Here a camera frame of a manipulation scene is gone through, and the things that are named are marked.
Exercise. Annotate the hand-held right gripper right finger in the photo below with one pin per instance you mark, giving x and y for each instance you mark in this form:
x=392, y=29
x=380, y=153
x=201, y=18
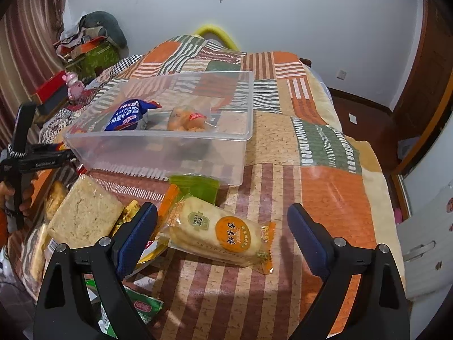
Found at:
x=307, y=235

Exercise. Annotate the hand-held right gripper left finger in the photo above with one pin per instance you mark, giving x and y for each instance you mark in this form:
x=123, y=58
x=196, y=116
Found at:
x=137, y=232

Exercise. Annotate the yellow snack packet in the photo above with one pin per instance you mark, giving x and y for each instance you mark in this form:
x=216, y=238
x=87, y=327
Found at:
x=128, y=214

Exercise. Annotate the red and white snack packet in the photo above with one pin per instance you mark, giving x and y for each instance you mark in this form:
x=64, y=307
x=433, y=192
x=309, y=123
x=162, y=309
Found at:
x=153, y=249

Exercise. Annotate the clear biscuit packet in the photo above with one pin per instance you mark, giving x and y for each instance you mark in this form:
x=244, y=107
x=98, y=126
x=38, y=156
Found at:
x=56, y=198
x=35, y=255

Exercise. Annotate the bread slice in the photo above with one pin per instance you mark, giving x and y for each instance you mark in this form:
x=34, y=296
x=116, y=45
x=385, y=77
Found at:
x=85, y=209

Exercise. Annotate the green snack packet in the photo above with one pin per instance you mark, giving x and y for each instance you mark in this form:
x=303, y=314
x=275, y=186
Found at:
x=145, y=304

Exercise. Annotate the green jelly cup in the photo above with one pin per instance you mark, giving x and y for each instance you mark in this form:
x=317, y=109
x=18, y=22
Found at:
x=194, y=186

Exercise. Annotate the orange rice cracker packet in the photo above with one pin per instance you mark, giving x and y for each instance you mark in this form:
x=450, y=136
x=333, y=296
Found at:
x=219, y=232

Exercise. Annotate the clear plastic container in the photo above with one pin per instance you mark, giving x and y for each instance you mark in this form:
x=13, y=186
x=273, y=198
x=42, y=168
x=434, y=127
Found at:
x=198, y=148

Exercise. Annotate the clear bag of orange snacks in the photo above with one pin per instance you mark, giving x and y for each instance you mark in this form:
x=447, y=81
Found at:
x=187, y=118

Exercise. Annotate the person's left hand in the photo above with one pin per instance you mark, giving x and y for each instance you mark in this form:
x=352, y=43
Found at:
x=27, y=206

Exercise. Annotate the striped patchwork blanket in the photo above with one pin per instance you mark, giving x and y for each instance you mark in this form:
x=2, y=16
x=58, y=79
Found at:
x=318, y=184

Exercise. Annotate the red box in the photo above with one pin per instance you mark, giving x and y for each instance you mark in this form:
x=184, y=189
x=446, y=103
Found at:
x=49, y=86

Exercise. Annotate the pink toy figure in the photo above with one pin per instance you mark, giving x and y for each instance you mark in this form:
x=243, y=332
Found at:
x=74, y=86

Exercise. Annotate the blue snack packet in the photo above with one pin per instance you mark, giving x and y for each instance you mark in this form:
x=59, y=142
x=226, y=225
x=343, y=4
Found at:
x=129, y=115

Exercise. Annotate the striped curtain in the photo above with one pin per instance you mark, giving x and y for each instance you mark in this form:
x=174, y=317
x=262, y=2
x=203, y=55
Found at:
x=32, y=42

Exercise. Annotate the green patterned box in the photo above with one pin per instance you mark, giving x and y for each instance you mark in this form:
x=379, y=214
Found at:
x=95, y=58

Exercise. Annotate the white wardrobe with decals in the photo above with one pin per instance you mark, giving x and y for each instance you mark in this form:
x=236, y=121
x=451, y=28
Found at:
x=428, y=226

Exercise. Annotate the checkered quilt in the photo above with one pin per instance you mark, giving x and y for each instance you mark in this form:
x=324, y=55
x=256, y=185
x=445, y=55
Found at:
x=120, y=65

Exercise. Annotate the grey cloth on floor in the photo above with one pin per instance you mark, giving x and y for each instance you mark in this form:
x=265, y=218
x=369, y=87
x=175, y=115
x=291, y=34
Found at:
x=405, y=148

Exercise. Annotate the grey cloth pile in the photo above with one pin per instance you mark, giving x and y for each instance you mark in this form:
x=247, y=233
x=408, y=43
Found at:
x=108, y=26

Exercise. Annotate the wooden door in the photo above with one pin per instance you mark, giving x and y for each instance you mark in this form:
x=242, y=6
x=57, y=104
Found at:
x=431, y=78

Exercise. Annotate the yellow foam tube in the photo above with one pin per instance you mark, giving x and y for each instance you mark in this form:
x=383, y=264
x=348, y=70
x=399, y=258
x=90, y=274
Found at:
x=221, y=33

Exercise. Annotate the white wall outlet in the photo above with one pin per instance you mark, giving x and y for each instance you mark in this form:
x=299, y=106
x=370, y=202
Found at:
x=341, y=74

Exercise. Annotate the wooden bed frame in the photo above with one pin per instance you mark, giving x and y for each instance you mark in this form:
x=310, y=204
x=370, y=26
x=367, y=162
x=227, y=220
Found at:
x=306, y=62

